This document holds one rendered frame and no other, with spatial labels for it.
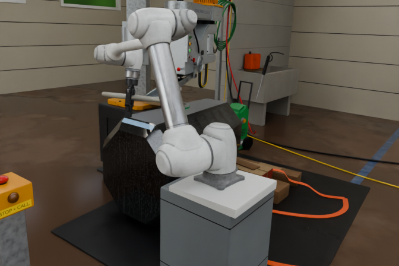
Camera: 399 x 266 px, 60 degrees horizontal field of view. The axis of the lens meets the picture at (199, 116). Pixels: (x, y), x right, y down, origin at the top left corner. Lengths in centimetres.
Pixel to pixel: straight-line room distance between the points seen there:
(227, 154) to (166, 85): 40
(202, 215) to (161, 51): 73
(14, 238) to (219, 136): 86
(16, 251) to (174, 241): 76
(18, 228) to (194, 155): 68
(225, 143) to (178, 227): 45
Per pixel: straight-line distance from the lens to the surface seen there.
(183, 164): 143
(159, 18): 157
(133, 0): 352
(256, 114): 575
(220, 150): 154
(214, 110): 307
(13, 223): 119
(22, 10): 860
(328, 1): 745
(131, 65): 212
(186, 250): 171
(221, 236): 153
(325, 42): 742
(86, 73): 943
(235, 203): 147
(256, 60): 605
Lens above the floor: 154
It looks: 14 degrees down
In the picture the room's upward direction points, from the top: 2 degrees clockwise
